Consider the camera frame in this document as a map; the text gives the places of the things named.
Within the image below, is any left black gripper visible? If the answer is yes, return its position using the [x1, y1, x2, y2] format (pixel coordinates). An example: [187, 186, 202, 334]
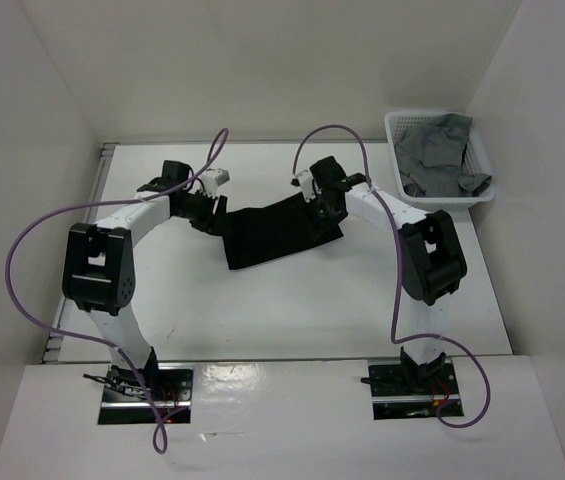
[175, 188, 232, 237]

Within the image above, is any black skirt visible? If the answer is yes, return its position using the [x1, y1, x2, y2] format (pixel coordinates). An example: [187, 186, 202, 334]
[222, 193, 344, 271]

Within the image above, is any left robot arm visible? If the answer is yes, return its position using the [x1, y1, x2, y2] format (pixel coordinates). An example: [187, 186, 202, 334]
[62, 160, 230, 400]

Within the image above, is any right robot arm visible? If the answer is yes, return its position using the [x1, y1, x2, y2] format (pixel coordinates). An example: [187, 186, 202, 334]
[293, 157, 468, 393]

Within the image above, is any grey skirt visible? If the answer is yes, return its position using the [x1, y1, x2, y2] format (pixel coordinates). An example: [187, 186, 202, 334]
[394, 113, 492, 198]

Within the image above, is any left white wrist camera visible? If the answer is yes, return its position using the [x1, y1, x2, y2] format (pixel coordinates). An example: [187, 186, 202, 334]
[199, 168, 230, 197]

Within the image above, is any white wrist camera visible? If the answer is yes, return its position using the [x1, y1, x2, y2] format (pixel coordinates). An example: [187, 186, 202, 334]
[291, 169, 320, 203]
[199, 168, 230, 197]

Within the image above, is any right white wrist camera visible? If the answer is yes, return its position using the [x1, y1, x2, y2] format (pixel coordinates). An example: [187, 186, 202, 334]
[291, 169, 320, 203]

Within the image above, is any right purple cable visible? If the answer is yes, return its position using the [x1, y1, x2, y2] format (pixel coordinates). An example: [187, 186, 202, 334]
[292, 124, 491, 429]

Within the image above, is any purple cable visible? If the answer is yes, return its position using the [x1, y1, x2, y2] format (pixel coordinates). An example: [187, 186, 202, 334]
[5, 128, 230, 455]
[292, 124, 491, 429]

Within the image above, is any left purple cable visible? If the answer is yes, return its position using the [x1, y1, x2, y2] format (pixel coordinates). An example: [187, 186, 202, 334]
[5, 128, 230, 455]

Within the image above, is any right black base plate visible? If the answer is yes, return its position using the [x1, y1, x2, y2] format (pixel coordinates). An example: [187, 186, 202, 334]
[360, 359, 464, 420]

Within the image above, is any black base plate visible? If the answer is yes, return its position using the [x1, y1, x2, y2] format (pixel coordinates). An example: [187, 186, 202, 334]
[360, 359, 464, 420]
[83, 364, 194, 425]

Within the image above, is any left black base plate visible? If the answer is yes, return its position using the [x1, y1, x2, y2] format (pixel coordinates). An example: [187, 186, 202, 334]
[83, 364, 194, 425]

